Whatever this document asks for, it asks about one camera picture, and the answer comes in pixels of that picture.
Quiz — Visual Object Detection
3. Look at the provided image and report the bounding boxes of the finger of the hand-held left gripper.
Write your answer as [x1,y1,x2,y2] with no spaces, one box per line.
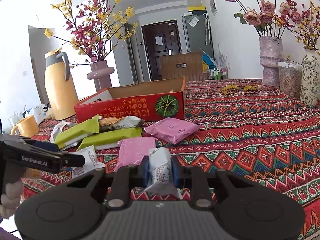
[25,137,60,153]
[59,152,85,167]

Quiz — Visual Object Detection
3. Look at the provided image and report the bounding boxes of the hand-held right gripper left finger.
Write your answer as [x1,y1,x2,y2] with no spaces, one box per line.
[65,155,150,209]

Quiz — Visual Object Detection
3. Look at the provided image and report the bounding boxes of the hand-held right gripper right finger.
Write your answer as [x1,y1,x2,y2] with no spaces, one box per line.
[171,156,255,208]

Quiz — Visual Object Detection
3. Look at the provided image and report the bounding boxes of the white snack packet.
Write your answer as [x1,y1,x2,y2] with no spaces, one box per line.
[144,147,181,196]

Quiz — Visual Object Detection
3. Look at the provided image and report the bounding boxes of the green snack packet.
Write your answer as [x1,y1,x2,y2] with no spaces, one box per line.
[54,115,100,149]
[76,127,143,152]

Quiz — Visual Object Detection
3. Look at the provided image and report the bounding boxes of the red cardboard box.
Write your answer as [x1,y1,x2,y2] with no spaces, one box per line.
[74,76,187,123]

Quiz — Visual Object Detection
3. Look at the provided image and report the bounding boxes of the small white printed packet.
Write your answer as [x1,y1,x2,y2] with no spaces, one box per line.
[71,146,106,179]

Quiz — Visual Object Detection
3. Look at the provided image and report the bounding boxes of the crumpled white snack wrapper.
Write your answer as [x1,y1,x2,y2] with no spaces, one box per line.
[49,121,68,143]

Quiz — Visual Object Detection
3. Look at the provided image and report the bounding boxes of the pink snack packet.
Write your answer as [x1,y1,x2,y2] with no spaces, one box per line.
[114,137,157,173]
[144,118,201,145]

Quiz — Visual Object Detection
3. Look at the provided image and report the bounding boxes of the yellow mug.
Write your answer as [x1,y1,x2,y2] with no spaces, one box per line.
[10,115,40,138]

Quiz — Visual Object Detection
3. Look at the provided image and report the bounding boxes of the white plastic bag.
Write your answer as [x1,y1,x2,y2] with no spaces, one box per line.
[25,104,52,124]

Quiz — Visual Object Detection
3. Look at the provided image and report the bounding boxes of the clear glass cup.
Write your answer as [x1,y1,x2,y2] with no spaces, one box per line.
[9,110,25,130]

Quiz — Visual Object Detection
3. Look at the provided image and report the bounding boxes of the clear biscuit packet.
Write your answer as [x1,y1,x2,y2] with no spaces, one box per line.
[99,116,145,132]

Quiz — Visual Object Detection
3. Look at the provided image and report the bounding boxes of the yellow thermos jug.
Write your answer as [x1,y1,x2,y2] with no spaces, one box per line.
[44,47,80,121]

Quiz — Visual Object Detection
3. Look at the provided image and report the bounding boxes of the pink glass vase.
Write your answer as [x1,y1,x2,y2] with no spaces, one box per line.
[87,60,115,93]

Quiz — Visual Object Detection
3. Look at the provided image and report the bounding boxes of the fallen yellow flowers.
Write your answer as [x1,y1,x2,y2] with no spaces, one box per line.
[221,84,259,95]

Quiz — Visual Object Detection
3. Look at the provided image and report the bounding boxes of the dark brown door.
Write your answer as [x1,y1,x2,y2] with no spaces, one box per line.
[141,22,183,82]

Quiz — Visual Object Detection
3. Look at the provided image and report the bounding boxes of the yellow and pink blossom branches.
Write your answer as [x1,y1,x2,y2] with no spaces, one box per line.
[44,0,139,64]

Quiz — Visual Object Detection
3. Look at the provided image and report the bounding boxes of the white decorative fronds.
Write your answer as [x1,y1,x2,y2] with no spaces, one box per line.
[216,44,228,68]

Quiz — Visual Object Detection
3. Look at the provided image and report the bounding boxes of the grey refrigerator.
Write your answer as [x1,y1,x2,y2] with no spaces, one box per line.
[182,14,214,55]

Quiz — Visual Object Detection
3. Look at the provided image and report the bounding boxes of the textured pink vase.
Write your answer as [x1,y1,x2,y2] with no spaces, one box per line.
[258,36,285,87]

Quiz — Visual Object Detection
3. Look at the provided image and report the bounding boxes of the clear storage jar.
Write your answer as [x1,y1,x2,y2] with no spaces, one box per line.
[278,61,303,98]

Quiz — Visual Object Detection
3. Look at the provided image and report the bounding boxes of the white umbrella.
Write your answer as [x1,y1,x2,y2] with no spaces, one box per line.
[204,12,212,45]

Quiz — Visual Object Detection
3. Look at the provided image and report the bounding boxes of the floral patterned vase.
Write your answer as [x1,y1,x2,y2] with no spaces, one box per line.
[300,48,320,107]

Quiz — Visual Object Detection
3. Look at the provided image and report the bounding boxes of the yellow box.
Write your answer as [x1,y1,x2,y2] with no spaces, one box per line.
[187,5,206,15]

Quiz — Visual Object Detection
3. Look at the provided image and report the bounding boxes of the bunch of dried roses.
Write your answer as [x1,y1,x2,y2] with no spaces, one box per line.
[217,0,300,38]

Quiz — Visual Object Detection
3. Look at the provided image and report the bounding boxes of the red and yellow flower twigs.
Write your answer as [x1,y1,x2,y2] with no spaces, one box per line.
[282,0,320,50]

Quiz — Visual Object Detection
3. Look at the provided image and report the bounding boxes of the wire storage rack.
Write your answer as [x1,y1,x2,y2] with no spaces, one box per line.
[209,66,228,80]

